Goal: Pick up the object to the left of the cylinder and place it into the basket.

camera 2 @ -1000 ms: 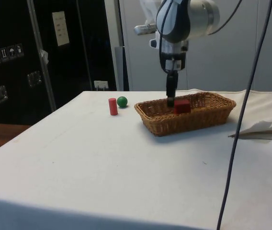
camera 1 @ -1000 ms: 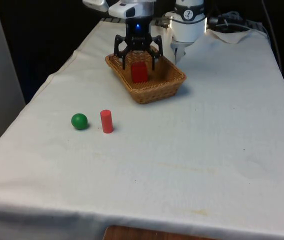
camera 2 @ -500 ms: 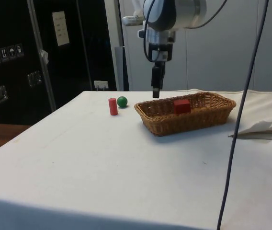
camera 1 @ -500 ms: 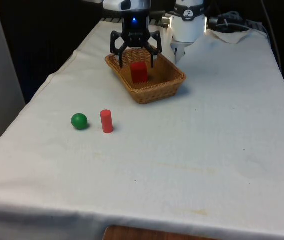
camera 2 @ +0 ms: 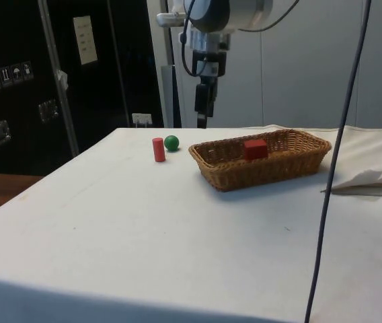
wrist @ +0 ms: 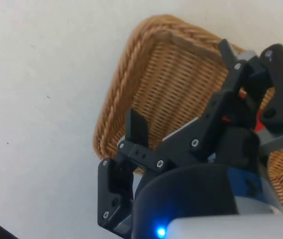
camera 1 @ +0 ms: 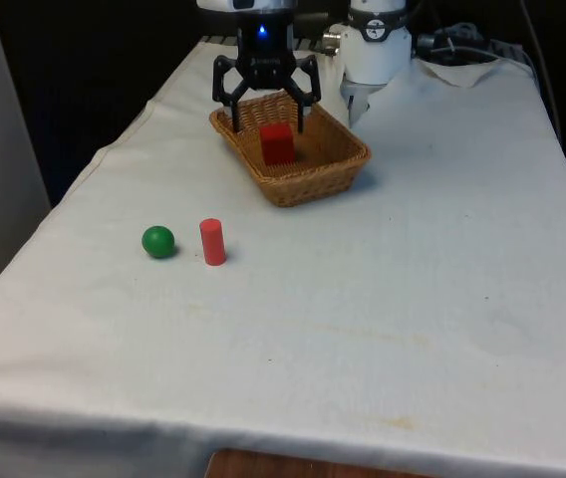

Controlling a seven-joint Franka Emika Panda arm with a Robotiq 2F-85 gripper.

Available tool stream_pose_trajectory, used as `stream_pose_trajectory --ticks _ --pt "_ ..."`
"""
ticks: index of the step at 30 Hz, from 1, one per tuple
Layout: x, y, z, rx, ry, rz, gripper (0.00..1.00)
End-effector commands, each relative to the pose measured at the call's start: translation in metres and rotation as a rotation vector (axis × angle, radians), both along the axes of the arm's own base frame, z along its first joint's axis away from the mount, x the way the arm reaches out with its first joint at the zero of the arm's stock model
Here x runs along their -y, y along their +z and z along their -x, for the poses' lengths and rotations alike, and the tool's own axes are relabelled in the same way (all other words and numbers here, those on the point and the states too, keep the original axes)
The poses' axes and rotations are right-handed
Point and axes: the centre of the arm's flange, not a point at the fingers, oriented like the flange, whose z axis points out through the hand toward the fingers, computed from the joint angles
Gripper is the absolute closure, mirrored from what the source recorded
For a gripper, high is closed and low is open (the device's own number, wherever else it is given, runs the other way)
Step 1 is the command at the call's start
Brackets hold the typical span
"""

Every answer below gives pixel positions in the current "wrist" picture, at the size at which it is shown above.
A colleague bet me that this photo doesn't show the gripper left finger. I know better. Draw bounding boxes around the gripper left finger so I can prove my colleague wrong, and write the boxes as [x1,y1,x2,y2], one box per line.
[97,109,172,233]

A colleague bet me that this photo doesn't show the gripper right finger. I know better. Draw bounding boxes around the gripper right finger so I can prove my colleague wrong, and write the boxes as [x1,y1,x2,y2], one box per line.
[156,38,283,160]

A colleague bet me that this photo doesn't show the red cube block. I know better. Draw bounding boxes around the red cube block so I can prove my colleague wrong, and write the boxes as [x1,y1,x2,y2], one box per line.
[221,114,267,134]

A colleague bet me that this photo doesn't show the wicker basket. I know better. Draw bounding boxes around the wicker basket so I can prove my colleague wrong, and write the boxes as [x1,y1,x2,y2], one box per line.
[92,14,283,215]

